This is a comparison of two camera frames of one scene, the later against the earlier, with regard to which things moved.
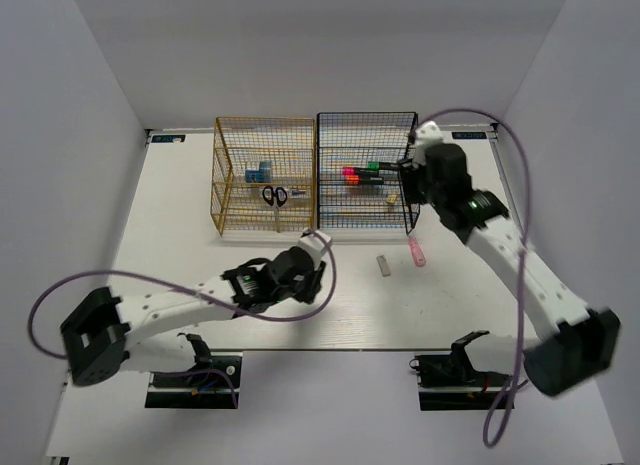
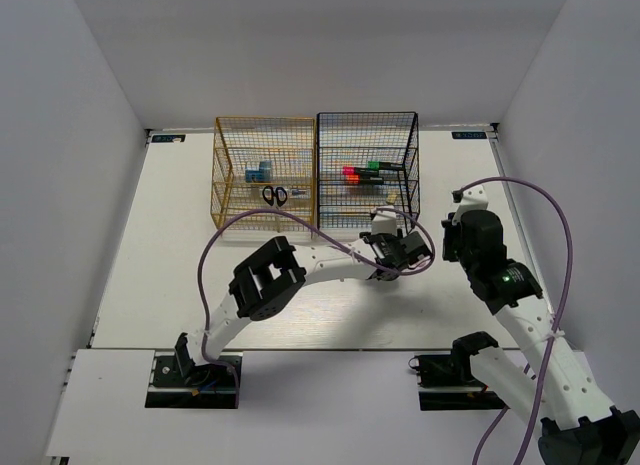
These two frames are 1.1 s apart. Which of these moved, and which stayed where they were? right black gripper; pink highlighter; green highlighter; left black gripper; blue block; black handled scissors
Moved: right black gripper; left black gripper
Stayed: blue block; black handled scissors; green highlighter; pink highlighter
